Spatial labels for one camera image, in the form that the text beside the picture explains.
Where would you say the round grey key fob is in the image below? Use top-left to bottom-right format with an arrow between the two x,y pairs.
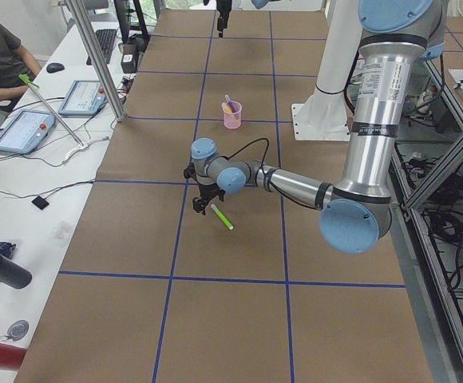
0,319 -> 30,342

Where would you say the black keyboard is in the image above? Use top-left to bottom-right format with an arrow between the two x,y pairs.
95,29 -> 117,64

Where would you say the small black square device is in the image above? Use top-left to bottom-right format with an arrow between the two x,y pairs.
31,195 -> 49,210

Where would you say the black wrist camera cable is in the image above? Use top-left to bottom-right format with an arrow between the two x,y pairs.
226,137 -> 271,165

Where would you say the black water bottle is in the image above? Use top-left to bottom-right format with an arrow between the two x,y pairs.
0,255 -> 32,289

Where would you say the black computer mouse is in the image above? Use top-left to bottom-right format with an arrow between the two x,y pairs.
46,62 -> 65,73

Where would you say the near teach pendant tablet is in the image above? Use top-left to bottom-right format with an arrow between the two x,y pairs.
0,109 -> 56,154

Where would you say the purple marker pen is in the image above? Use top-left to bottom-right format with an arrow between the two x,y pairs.
224,94 -> 237,119

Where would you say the aluminium frame post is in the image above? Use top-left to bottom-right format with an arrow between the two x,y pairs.
65,0 -> 125,122

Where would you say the dark brown box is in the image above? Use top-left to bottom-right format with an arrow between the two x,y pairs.
121,43 -> 139,74

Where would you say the pink mesh pen holder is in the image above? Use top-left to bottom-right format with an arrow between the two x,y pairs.
221,101 -> 242,129

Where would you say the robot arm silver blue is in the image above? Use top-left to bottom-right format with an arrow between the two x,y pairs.
216,0 -> 270,38
184,1 -> 447,254

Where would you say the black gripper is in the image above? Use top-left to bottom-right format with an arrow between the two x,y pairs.
216,0 -> 232,38
192,183 -> 225,215

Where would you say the black monitor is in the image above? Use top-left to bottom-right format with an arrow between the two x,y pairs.
113,0 -> 150,45

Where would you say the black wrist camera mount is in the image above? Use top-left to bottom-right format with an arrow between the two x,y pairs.
183,162 -> 197,181

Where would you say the far teach pendant tablet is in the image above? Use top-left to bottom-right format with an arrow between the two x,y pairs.
58,80 -> 106,116

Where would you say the green highlighter pen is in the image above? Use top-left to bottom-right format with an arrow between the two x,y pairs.
211,203 -> 234,231

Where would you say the metal reacher stick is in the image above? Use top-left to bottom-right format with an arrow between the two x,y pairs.
18,74 -> 87,148

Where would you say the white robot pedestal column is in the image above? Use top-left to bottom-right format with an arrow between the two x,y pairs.
291,0 -> 362,141

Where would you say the teach pendant tablet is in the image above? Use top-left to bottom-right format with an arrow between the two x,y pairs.
58,80 -> 106,116
0,109 -> 56,154

